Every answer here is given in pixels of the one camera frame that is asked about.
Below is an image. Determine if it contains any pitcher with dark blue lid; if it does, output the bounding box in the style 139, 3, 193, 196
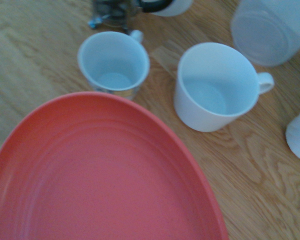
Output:
230, 0, 300, 68

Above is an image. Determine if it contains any pitcher with light blue lid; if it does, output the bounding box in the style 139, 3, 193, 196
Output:
149, 0, 194, 18

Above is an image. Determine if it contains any red plastic plate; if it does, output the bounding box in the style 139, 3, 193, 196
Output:
0, 90, 230, 240

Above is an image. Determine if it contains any wide white ceramic mug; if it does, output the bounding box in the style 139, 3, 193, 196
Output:
173, 41, 276, 133

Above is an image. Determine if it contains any glass French press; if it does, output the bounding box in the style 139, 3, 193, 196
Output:
86, 0, 175, 35

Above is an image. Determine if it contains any small patterned white cup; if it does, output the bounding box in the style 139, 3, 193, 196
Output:
76, 30, 151, 101

